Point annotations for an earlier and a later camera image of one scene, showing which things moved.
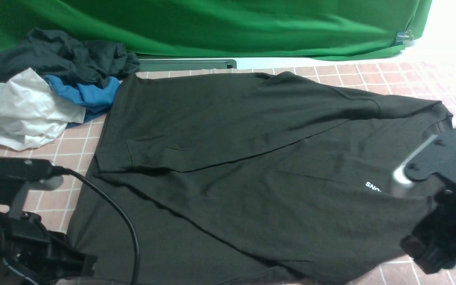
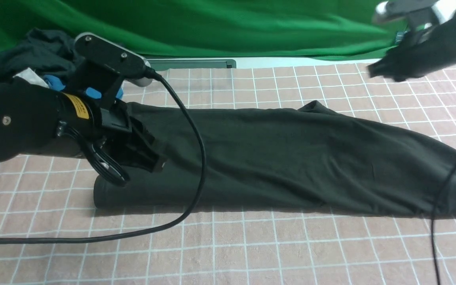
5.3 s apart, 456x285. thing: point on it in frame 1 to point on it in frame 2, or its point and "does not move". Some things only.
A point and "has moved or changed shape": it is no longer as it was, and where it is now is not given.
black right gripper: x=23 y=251 to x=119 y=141
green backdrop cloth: x=266 y=29 does not move
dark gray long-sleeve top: x=250 y=179 has moved or changed shape
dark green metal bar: x=157 y=65 does not move
